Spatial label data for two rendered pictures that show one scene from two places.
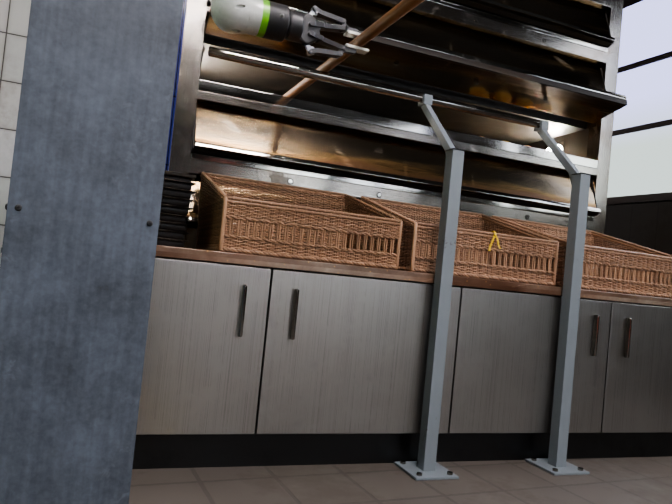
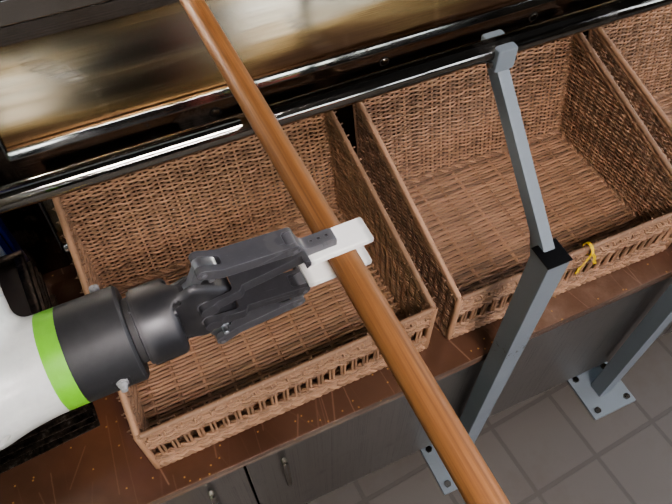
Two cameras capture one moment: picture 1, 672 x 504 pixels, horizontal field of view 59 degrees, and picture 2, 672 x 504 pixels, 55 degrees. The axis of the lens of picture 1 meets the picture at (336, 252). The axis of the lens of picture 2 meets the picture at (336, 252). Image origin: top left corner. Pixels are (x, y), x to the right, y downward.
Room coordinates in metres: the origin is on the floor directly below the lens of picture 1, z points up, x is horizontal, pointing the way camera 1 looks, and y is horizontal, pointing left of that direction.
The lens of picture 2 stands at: (1.26, 0.02, 1.71)
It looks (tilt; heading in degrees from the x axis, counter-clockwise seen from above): 55 degrees down; 356
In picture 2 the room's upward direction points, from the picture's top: straight up
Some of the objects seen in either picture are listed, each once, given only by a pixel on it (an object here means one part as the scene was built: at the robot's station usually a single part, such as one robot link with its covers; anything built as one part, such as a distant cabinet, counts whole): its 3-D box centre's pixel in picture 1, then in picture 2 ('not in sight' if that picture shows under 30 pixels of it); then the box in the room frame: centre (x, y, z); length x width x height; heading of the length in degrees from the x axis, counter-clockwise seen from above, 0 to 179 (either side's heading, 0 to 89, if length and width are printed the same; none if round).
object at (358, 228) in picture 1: (293, 217); (246, 269); (1.93, 0.15, 0.72); 0.56 x 0.49 x 0.28; 112
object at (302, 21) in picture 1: (302, 28); (185, 310); (1.57, 0.15, 1.19); 0.09 x 0.07 x 0.08; 112
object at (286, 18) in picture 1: (275, 22); (105, 337); (1.54, 0.22, 1.19); 0.12 x 0.06 x 0.09; 22
